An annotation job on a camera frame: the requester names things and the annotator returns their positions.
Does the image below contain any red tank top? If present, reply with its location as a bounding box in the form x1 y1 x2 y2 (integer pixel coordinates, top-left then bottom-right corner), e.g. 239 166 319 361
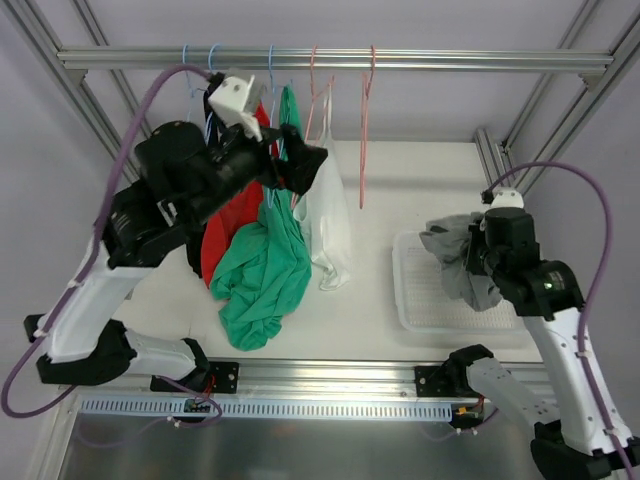
201 103 270 288

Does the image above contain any grey tank top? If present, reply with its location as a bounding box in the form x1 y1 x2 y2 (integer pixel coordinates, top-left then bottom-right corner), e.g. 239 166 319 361
419 212 502 312

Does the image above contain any blue hanger leftmost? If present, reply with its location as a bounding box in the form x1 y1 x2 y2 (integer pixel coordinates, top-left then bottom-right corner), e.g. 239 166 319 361
181 44 201 121

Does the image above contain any white plastic basket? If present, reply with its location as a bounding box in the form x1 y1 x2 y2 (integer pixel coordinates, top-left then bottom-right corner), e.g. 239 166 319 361
391 231 526 335

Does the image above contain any blue hanger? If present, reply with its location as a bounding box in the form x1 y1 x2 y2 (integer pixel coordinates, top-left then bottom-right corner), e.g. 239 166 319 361
181 44 201 121
264 44 293 209
203 43 224 146

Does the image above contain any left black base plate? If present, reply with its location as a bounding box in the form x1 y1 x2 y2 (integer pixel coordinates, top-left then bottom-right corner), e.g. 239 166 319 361
175 360 240 394

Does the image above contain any aluminium hanging rail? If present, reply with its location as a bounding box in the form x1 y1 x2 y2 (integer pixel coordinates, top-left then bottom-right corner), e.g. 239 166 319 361
57 46 614 74

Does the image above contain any white slotted cable duct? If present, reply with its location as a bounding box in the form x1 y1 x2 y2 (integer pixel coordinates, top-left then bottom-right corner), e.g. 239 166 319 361
79 395 453 422

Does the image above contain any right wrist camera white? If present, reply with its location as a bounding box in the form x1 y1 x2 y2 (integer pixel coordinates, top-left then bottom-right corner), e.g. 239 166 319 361
481 187 524 209

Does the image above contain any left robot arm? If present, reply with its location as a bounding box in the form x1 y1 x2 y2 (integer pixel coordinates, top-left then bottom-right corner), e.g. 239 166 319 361
36 121 328 392

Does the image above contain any front aluminium rail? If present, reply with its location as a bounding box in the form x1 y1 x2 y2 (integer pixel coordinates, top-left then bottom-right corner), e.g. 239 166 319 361
56 354 551 397

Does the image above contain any green tank top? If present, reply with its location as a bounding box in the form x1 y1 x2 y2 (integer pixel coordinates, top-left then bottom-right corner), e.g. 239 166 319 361
209 85 314 352

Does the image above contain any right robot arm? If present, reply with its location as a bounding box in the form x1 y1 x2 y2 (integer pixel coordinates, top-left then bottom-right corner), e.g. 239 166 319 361
443 207 639 479

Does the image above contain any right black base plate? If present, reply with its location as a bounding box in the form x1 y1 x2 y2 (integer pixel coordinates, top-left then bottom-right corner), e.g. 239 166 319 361
413 364 466 398

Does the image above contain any pink hanger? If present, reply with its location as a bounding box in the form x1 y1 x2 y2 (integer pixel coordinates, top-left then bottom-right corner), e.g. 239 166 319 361
289 44 336 211
359 45 376 209

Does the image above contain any white tank top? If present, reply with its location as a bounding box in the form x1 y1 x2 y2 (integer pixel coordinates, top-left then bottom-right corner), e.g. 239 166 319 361
293 91 353 291

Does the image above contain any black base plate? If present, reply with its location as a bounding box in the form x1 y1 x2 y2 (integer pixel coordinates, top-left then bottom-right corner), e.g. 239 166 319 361
413 364 466 398
175 360 240 394

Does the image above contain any black tank top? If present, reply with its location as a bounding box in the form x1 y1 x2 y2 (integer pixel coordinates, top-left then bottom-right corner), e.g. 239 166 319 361
186 100 218 279

